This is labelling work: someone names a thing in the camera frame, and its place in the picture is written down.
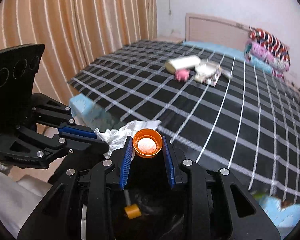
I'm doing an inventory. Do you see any white tissue paper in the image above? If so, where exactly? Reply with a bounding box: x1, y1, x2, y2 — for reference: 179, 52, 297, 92
94, 120, 161, 159

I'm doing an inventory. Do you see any orange plastic bottle cap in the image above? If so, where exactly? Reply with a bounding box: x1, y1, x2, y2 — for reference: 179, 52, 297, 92
133, 128, 163, 159

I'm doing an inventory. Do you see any pink pig toy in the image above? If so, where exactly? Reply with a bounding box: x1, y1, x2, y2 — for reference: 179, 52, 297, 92
174, 69, 190, 82

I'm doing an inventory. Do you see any white plastic tray box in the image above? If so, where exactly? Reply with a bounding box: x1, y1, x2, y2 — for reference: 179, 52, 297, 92
193, 61, 221, 86

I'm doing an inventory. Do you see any black trash bag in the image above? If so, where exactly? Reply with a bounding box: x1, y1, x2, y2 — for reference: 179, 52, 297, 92
109, 153, 184, 239

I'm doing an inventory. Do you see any yellow cap in bag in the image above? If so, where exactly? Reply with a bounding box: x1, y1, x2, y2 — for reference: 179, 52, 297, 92
124, 204, 142, 219

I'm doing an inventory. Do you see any grey zippered jacket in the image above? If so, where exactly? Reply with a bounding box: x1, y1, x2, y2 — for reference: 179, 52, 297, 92
0, 163, 52, 238

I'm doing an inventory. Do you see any light blue bed sheet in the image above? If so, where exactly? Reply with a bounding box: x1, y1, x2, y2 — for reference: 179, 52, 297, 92
69, 41, 300, 230

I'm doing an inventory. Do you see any beige striped curtain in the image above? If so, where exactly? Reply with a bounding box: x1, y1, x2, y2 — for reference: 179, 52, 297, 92
0, 0, 157, 103

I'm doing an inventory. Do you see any printed flat packaging card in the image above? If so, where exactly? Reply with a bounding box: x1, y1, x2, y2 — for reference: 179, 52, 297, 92
203, 67, 221, 87

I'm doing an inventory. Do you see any yellow white ointment tube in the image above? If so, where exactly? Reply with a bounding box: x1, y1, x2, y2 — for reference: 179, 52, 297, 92
219, 68, 232, 80

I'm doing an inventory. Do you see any left wooden nightstand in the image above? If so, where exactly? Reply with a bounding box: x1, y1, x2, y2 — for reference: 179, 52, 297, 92
151, 36, 184, 44

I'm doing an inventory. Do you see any beige wooden headboard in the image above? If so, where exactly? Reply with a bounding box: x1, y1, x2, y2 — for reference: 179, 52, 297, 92
185, 13, 250, 51

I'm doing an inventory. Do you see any stack of folded colourful quilts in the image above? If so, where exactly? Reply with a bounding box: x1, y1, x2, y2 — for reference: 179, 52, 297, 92
244, 27, 290, 79

